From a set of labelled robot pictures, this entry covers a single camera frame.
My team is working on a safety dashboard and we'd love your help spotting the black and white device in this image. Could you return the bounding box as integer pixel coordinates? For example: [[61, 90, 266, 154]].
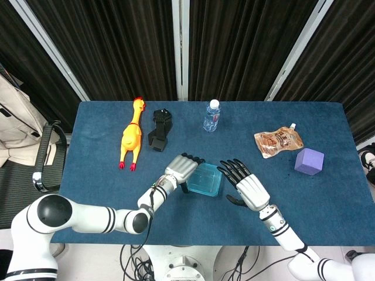
[[359, 143, 375, 186]]

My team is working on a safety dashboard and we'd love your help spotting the black office chair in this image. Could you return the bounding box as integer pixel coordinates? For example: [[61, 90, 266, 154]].
[[0, 119, 69, 231]]

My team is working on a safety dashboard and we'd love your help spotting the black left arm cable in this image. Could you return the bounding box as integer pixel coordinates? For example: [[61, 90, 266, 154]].
[[144, 187, 156, 247]]

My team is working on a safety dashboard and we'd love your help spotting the brown spout pouch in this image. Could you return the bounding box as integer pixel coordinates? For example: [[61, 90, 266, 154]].
[[254, 122, 305, 159]]

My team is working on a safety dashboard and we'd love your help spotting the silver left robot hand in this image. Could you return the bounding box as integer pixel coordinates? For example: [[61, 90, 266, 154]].
[[165, 152, 206, 194]]

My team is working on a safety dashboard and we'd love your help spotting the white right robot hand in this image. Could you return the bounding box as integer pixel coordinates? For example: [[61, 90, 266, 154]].
[[217, 159, 271, 211]]

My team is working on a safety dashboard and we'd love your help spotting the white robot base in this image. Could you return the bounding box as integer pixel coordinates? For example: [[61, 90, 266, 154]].
[[140, 245, 224, 281]]

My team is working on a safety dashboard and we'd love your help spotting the yellow rubber chicken toy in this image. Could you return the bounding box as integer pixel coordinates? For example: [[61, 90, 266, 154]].
[[118, 97, 146, 172]]

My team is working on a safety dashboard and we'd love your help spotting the clear plastic water bottle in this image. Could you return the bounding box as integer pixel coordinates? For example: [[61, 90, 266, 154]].
[[203, 99, 222, 133]]

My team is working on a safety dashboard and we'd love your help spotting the purple foam cube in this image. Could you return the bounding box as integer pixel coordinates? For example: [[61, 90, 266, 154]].
[[294, 148, 325, 176]]

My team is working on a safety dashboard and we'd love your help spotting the white frame post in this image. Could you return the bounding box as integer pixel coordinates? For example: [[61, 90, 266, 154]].
[[8, 0, 91, 102], [171, 0, 191, 102], [264, 0, 335, 102]]

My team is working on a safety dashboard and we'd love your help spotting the blue velvet tablecloth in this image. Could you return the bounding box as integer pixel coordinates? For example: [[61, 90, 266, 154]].
[[50, 101, 375, 247]]

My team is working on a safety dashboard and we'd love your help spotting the clear blue plastic container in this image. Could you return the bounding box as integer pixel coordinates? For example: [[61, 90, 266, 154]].
[[186, 163, 223, 198]]

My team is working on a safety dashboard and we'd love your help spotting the beige fabric bag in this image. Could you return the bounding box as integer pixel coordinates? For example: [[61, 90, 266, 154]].
[[0, 73, 59, 168]]

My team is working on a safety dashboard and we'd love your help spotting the black pleated curtain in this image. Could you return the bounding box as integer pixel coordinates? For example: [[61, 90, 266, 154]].
[[26, 0, 178, 102], [189, 0, 319, 102], [0, 0, 80, 133], [274, 0, 375, 145]]

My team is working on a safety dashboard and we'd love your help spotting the black floor cable bundle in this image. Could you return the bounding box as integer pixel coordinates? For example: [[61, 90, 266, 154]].
[[219, 245, 262, 281], [120, 244, 165, 281]]

